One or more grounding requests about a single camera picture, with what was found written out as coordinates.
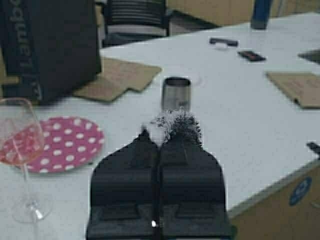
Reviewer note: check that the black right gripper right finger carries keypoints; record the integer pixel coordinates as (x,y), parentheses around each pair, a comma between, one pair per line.
(193,193)

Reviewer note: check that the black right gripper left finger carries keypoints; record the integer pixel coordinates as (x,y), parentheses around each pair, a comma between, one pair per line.
(122,193)

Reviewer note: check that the black white floral cloth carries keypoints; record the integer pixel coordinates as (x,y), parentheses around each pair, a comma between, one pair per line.
(171,124)

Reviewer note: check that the wine glass with pink liquid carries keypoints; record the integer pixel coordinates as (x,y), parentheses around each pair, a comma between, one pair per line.
(21,142)

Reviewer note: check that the pink polka dot plate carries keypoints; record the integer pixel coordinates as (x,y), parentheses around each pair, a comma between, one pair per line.
(69,142)

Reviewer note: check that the blue round recycling sticker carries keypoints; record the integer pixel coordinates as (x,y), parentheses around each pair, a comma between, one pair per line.
(300,191)

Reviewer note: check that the stainless steel tumbler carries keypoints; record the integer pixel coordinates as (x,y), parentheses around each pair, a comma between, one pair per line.
(176,93)

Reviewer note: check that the flat brown cardboard left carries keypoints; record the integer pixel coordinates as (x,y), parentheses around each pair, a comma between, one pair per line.
(117,76)

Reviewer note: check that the flat brown cardboard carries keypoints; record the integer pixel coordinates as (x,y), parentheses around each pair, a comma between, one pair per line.
(302,88)
(117,76)

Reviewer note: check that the black flat device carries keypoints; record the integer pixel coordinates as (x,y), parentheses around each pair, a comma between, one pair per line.
(251,56)

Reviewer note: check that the flat brown cardboard right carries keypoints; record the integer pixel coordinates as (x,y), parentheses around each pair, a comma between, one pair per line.
(302,88)

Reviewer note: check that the black clip far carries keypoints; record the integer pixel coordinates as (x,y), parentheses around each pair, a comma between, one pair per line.
(228,42)

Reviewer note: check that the black paper bag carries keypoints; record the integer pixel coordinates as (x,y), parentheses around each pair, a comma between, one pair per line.
(49,48)

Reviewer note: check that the black office chair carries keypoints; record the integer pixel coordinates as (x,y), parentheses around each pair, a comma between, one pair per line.
(144,13)

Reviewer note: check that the dark blue bottle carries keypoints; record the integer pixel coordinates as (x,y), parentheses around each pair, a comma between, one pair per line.
(260,14)

